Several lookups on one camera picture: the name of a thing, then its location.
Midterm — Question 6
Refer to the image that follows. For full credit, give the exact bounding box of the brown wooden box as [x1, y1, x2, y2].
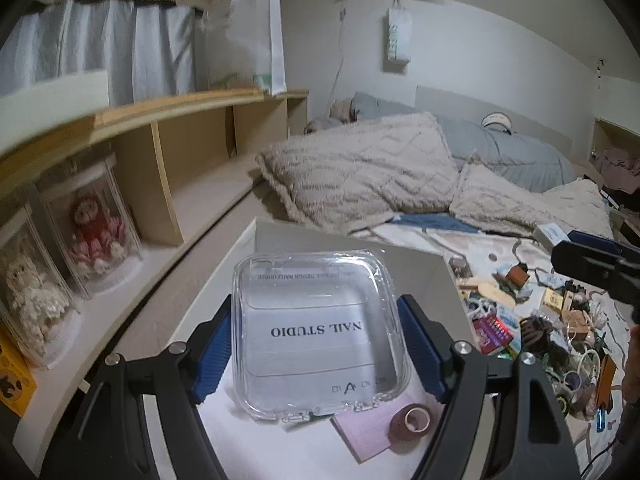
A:
[562, 310, 590, 335]

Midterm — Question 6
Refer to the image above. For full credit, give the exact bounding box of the wooden shelf unit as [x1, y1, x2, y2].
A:
[0, 86, 310, 261]

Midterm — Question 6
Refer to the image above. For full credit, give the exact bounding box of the cartoon print bedsheet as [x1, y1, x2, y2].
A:
[358, 221, 631, 479]

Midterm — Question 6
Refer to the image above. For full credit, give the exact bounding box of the hanging white sweet bag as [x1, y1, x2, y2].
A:
[383, 0, 412, 73]

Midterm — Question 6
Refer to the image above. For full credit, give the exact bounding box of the brown leather pouch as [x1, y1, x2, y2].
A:
[596, 354, 617, 412]

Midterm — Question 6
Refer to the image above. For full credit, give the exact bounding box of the red cigarette box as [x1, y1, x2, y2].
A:
[472, 314, 513, 356]

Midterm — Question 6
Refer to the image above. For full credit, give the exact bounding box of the doll in red dress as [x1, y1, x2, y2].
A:
[68, 194, 128, 278]

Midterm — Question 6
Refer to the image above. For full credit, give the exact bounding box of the pile of clothes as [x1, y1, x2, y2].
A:
[593, 148, 639, 194]

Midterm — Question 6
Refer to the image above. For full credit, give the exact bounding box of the doll in white dress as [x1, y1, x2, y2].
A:
[1, 254, 70, 356]

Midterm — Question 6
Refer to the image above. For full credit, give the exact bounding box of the grey duvet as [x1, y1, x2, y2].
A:
[349, 91, 576, 194]

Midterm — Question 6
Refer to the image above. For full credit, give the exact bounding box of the white headband hat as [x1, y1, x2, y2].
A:
[480, 112, 513, 134]

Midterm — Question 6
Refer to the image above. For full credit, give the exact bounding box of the grey curtain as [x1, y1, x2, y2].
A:
[1, 0, 206, 106]

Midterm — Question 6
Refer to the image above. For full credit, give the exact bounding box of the black round tin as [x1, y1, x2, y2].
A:
[555, 392, 572, 417]

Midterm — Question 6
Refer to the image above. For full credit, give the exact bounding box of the white shoe box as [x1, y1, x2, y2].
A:
[175, 219, 472, 479]

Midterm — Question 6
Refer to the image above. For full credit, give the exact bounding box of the clear nail studio case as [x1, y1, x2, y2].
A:
[231, 250, 411, 424]

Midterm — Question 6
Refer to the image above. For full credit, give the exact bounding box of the brown bandage roll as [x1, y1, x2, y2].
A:
[388, 403, 432, 442]

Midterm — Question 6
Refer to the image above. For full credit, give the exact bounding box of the white tote bag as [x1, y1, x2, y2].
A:
[203, 0, 286, 96]

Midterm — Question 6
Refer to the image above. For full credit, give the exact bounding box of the beige textured blanket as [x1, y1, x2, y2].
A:
[256, 113, 613, 238]

